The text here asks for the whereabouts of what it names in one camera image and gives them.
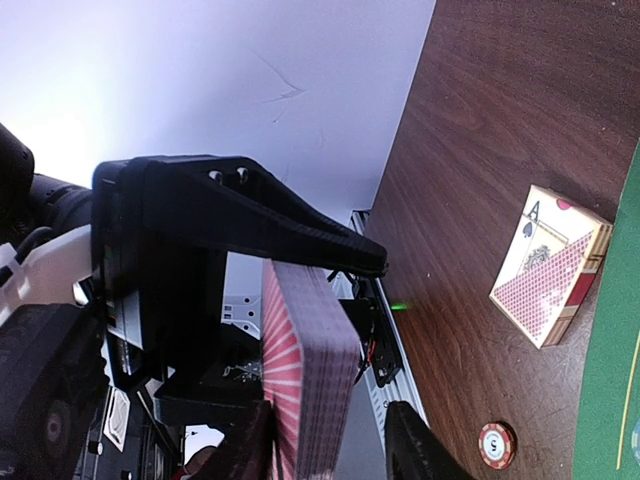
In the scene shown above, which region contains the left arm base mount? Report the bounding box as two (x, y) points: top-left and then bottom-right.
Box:
(340, 297), (402, 388)

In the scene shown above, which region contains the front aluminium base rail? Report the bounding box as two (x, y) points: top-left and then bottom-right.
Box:
(329, 208), (426, 451)

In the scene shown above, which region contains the card deck box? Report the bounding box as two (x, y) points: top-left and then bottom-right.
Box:
(489, 185), (613, 349)

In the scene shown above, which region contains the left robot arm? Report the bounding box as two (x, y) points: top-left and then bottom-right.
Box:
(1, 130), (387, 479)

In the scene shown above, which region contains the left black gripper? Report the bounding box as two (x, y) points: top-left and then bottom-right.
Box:
(91, 155), (387, 430)

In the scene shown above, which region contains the orange poker chip stack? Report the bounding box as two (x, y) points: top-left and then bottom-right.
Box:
(478, 422), (516, 470)

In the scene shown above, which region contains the green chip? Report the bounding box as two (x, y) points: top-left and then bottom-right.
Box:
(630, 420), (640, 464)

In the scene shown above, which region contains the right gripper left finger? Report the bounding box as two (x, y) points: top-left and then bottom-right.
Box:
(182, 400), (273, 479)

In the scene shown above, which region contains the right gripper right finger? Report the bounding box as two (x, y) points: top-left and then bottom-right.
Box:
(384, 401), (472, 480)

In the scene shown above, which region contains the red card deck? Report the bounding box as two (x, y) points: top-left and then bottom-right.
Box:
(261, 260), (360, 479)

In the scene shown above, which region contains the round green poker mat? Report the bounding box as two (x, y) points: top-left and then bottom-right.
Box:
(572, 152), (639, 479)

